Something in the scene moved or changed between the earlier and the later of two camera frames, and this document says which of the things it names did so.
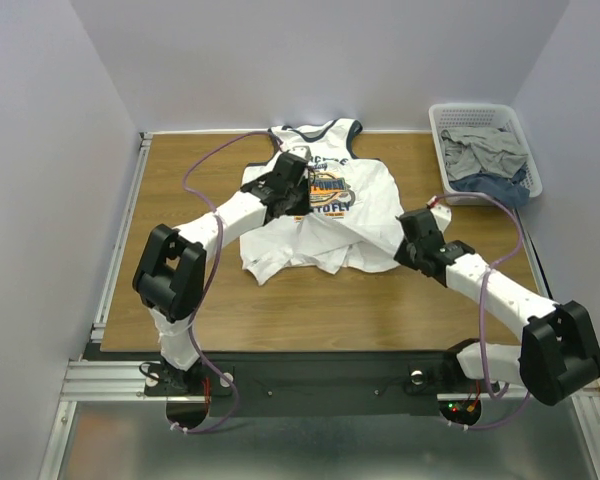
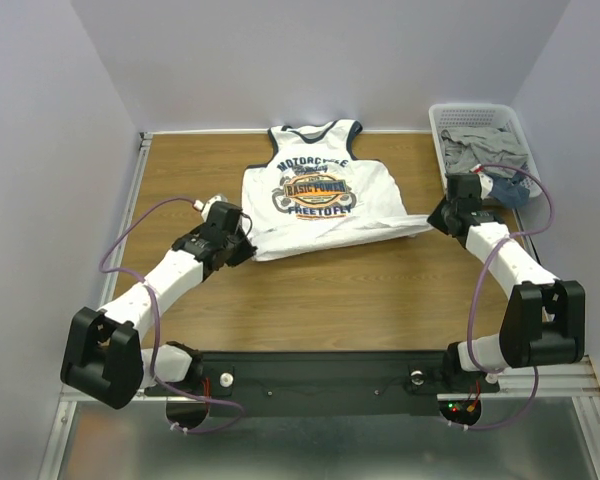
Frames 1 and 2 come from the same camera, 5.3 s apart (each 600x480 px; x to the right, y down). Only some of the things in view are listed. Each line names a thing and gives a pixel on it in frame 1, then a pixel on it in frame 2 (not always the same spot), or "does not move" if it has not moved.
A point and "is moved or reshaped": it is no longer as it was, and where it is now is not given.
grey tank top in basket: (471, 150) does not move
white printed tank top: (353, 224) is moved or reshaped
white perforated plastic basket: (444, 116) does not move
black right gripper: (408, 251) -> (438, 218)
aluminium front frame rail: (591, 409) does not move
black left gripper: (306, 208) -> (247, 251)
